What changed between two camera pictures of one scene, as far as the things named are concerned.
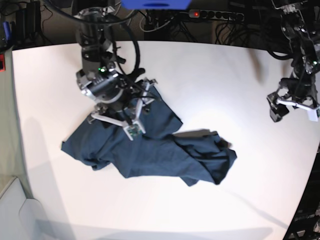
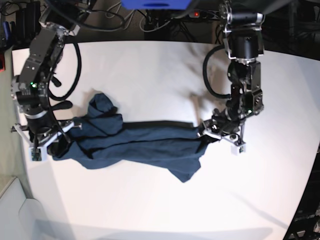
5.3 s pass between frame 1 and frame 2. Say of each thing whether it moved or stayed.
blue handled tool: stayed
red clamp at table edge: stayed
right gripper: moved
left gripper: moved
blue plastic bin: stayed
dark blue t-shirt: moved
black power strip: stayed
